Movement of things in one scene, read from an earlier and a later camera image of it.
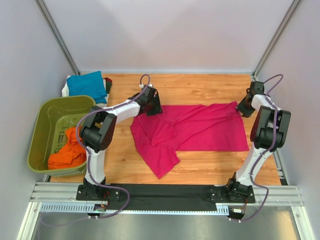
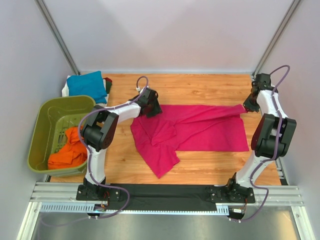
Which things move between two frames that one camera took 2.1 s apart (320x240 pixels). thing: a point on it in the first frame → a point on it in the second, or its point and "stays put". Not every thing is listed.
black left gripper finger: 154,106 stays put
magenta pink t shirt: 192,127 stays put
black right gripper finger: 242,105 → 251,104
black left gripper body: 149,102 stays put
